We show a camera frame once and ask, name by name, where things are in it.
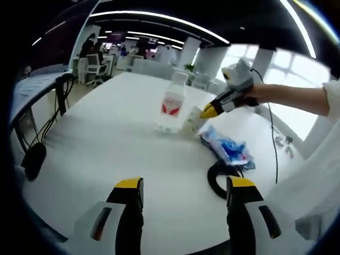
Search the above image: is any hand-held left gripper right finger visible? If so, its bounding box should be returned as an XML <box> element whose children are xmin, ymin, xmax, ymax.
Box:
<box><xmin>225</xmin><ymin>175</ymin><xmax>308</xmax><ymax>255</ymax></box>

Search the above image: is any white table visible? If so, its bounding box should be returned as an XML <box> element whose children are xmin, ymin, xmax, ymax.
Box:
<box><xmin>10</xmin><ymin>71</ymin><xmax>306</xmax><ymax>255</ymax></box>

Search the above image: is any person's white garment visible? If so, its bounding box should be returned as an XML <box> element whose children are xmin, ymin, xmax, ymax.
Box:
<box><xmin>265</xmin><ymin>114</ymin><xmax>340</xmax><ymax>250</ymax></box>

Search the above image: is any white printed paper cup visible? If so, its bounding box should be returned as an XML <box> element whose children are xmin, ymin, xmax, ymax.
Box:
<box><xmin>183</xmin><ymin>105</ymin><xmax>207</xmax><ymax>137</ymax></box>

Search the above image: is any short ceiling light strip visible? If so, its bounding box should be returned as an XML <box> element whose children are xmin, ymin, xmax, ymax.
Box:
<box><xmin>280</xmin><ymin>0</ymin><xmax>317</xmax><ymax>59</ymax></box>

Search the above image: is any long ceiling light strip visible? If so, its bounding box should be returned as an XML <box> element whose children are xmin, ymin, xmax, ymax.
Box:
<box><xmin>89</xmin><ymin>10</ymin><xmax>231</xmax><ymax>45</ymax></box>

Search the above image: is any clear plastic bottle red label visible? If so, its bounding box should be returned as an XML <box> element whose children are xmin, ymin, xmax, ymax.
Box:
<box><xmin>155</xmin><ymin>72</ymin><xmax>189</xmax><ymax>133</ymax></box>

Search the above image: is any person's right hand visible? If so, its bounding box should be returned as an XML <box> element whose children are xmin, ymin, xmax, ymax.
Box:
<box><xmin>240</xmin><ymin>84</ymin><xmax>266</xmax><ymax>106</ymax></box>

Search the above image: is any grey chest device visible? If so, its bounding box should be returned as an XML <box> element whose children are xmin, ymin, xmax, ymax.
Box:
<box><xmin>294</xmin><ymin>215</ymin><xmax>324</xmax><ymax>241</ymax></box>

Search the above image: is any white office chair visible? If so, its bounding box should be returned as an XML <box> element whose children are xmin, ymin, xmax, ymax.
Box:
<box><xmin>86</xmin><ymin>53</ymin><xmax>107</xmax><ymax>86</ymax></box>

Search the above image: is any black padded object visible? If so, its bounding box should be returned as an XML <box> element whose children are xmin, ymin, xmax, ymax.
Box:
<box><xmin>21</xmin><ymin>142</ymin><xmax>47</xmax><ymax>181</ymax></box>

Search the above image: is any blue plastic packet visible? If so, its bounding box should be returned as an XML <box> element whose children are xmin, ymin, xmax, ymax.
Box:
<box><xmin>198</xmin><ymin>124</ymin><xmax>256</xmax><ymax>171</ymax></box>

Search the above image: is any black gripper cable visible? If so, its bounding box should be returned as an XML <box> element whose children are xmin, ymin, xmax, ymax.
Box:
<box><xmin>249</xmin><ymin>67</ymin><xmax>279</xmax><ymax>184</ymax></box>

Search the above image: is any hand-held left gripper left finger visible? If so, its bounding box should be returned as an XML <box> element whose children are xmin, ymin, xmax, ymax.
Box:
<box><xmin>62</xmin><ymin>176</ymin><xmax>146</xmax><ymax>255</ymax></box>

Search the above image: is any grey printed desk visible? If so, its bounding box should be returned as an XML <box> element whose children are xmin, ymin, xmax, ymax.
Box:
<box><xmin>10</xmin><ymin>63</ymin><xmax>72</xmax><ymax>125</ymax></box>

